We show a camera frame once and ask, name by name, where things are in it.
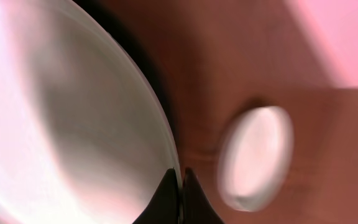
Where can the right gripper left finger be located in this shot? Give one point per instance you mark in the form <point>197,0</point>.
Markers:
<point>163,207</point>

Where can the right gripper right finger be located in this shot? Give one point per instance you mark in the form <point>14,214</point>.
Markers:
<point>196,206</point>

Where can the mint plate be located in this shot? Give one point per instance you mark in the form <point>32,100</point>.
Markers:
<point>83,137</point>
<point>255,158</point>

